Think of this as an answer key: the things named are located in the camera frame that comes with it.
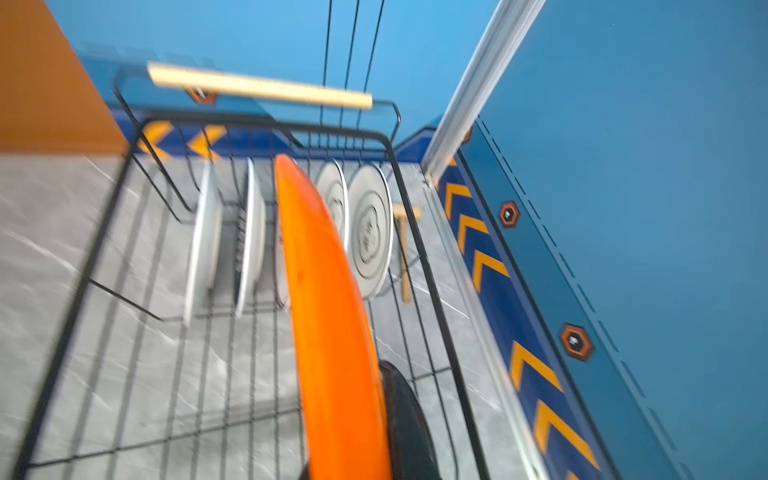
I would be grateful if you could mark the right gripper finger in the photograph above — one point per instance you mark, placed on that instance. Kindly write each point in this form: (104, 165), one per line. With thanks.
(411, 447)

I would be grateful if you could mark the orange plate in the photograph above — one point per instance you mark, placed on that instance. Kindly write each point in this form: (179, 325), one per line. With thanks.
(340, 384)

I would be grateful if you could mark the white plate row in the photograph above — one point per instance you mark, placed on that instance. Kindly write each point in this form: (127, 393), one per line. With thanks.
(205, 246)
(332, 186)
(371, 228)
(282, 293)
(251, 239)

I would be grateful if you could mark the wooden mallet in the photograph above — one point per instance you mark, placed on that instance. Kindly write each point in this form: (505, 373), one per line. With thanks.
(401, 217)

